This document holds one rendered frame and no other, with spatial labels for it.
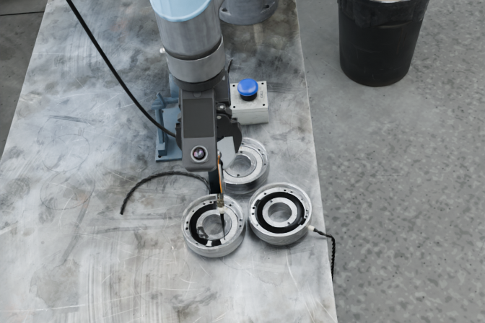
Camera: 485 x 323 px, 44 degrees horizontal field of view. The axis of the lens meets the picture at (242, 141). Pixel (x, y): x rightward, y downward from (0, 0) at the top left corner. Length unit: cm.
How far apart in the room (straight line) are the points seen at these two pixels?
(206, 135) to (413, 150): 145
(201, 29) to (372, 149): 149
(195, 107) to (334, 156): 136
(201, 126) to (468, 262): 131
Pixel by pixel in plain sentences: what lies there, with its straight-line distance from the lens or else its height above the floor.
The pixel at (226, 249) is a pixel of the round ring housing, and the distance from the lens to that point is 96.
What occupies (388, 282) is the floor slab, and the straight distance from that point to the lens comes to 187.
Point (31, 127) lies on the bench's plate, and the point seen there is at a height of 80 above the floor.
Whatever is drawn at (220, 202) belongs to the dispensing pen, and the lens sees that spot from 94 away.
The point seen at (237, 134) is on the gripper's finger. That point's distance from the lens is 85.
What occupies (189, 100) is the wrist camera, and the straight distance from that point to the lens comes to 79.
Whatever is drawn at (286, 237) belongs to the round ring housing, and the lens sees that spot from 96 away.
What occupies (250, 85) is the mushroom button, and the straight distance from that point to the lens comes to 111.
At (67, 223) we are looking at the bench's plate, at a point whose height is 80.
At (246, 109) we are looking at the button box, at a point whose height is 84.
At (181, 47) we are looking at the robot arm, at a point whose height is 120.
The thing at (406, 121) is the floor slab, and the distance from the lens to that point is 224.
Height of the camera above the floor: 167
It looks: 51 degrees down
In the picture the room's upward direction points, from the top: 7 degrees counter-clockwise
